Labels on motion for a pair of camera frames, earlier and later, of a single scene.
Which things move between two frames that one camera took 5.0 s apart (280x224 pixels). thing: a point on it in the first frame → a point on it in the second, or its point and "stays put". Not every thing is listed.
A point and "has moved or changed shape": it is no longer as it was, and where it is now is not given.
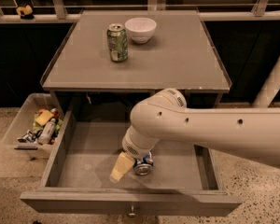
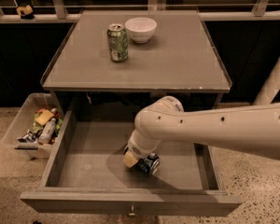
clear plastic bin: (34, 128) stays put
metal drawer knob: (133, 213) stays put
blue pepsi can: (144, 166) has moved or changed shape
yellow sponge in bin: (43, 118) stays put
